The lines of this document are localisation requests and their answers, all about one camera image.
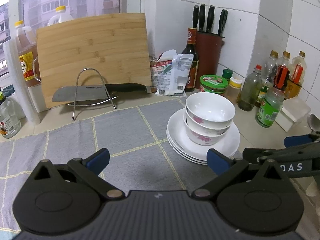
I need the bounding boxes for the white bowl pink flowers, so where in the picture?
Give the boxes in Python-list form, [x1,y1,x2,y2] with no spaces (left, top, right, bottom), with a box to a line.
[184,112,230,136]

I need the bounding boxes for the white ceramic bowl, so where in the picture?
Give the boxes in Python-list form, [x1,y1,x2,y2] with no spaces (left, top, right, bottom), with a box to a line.
[185,92,235,129]

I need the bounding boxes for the white plate with stain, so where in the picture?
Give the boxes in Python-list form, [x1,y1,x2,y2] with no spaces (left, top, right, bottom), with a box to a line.
[167,109,240,145]

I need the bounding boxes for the white bowl floral outside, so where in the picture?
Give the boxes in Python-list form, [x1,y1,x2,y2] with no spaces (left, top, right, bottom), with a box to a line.
[185,126,228,146]

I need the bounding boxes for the white plate with flower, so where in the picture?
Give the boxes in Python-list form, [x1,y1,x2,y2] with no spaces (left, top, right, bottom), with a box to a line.
[168,137,240,161]

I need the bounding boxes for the metal spoon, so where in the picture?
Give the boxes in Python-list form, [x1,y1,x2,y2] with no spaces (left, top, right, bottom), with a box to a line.
[307,114,320,134]

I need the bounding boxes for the white plastic container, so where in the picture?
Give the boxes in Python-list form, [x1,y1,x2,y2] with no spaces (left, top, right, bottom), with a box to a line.
[275,97,311,132]

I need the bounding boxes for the green glass bottle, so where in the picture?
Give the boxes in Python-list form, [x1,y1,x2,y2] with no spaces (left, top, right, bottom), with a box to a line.
[255,87,285,128]

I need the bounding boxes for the olive oil glass bottle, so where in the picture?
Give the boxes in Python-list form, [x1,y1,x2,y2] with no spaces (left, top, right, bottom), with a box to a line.
[238,64,262,112]

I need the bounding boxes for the red label sauce bottle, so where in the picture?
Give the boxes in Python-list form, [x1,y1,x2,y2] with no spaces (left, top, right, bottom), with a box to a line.
[273,51,290,92]

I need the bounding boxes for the yellow cap spice jar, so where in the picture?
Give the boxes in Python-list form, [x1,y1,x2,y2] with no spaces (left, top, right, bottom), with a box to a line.
[225,77,242,105]

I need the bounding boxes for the clear bottle gold cap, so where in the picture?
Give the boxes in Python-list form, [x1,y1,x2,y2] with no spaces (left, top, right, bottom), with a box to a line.
[257,50,279,106]

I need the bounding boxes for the yellow oil bottle gold cap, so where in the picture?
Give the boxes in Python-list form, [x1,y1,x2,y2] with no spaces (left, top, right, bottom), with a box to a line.
[284,51,307,99]

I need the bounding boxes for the green lid sauce jar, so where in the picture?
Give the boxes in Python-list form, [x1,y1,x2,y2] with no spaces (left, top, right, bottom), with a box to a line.
[199,75,228,96]

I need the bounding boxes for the green cap small jar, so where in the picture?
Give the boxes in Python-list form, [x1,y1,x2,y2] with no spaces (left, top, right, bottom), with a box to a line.
[222,68,233,81]

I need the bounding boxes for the glass jar green lid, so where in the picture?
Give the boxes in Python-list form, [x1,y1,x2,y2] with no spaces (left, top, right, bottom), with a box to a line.
[0,91,22,139]

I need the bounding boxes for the grey checked table mat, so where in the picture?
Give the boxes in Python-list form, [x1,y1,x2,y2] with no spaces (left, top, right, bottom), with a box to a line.
[1,99,215,239]

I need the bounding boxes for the dark soy sauce bottle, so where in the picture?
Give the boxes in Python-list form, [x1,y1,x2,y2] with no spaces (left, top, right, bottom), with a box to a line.
[182,28,199,92]

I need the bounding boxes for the white plastic food bag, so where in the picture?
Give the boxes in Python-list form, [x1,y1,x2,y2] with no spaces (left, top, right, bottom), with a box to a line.
[150,49,190,96]

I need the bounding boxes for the red knife block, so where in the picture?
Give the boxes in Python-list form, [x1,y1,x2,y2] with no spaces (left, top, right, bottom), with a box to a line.
[195,31,223,88]

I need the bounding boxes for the white plastic wrap roll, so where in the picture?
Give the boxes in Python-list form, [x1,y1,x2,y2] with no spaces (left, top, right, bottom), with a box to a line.
[3,0,41,126]

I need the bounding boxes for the bamboo cutting board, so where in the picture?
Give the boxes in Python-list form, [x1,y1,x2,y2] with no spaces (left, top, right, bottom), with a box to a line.
[36,13,151,108]

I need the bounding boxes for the cooking oil bottle yellow label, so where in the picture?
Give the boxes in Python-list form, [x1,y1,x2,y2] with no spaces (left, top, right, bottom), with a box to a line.
[15,20,41,87]

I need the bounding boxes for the white jug yellow cap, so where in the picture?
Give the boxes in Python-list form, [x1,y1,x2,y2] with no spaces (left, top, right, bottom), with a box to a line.
[48,5,74,26]

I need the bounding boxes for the metal wire knife stand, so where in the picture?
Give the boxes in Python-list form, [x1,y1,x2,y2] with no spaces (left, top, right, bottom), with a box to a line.
[52,68,117,121]

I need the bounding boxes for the cleaver with black handle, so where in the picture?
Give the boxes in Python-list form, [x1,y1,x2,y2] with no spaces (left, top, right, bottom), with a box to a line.
[52,83,156,102]

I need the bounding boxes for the black knife handle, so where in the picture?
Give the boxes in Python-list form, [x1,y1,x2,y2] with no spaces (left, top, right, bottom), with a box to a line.
[206,5,215,33]
[199,4,206,31]
[193,5,199,29]
[217,9,228,36]

